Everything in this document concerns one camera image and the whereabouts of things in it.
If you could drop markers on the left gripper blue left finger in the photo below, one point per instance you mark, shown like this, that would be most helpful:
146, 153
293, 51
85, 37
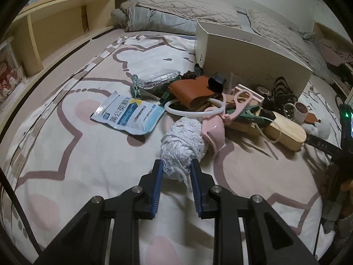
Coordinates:
157, 179

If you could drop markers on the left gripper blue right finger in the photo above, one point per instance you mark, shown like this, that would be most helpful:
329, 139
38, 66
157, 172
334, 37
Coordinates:
195, 187

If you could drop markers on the blue white medicine sachet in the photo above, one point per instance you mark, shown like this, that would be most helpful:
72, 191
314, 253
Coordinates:
123, 113

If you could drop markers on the pink scissors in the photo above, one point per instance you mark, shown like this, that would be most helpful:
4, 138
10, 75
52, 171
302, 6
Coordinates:
241, 99

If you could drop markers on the wooden oval brush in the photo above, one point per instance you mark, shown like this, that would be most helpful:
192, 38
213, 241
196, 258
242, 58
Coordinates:
286, 132

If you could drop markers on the white cotton pad wad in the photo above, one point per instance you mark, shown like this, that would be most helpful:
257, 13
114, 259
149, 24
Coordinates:
318, 129

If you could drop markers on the brown leather pouch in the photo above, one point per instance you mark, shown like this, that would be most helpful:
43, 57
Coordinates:
191, 92

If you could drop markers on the brown tape roll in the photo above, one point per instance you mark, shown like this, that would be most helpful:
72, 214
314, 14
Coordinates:
300, 112

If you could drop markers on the clear plastic case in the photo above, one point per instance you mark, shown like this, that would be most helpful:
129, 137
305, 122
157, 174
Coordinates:
156, 79

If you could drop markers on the black square charger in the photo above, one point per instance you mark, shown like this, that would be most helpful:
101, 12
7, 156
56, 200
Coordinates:
216, 83

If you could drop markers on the white cardboard shoe box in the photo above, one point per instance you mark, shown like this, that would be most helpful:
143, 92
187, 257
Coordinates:
246, 58

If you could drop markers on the pink clothes pile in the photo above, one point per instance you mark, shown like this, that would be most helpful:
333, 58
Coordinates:
332, 54

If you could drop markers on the grey beige folded duvet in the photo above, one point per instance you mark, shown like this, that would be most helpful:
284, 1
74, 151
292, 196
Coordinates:
182, 16

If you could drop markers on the doll in clear case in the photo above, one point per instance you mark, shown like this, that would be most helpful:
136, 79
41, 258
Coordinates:
11, 72

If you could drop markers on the wooden wall shelf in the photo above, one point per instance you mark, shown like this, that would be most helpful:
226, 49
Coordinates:
47, 31

